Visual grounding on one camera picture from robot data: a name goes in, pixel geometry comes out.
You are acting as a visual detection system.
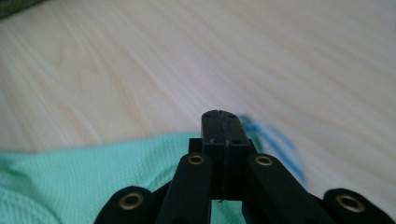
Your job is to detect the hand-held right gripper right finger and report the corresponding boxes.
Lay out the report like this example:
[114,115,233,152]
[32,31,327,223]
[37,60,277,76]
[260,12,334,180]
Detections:
[219,109,252,202]

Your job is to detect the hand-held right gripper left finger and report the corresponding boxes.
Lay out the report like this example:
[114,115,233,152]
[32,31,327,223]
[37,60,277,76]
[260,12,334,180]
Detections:
[201,109,226,202]

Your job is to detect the teal cloth with striped trim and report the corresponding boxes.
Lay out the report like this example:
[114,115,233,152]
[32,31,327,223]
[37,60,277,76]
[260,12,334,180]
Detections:
[0,114,308,224]

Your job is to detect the green woven basket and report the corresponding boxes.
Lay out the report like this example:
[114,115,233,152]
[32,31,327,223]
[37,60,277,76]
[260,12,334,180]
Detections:
[0,0,48,21]

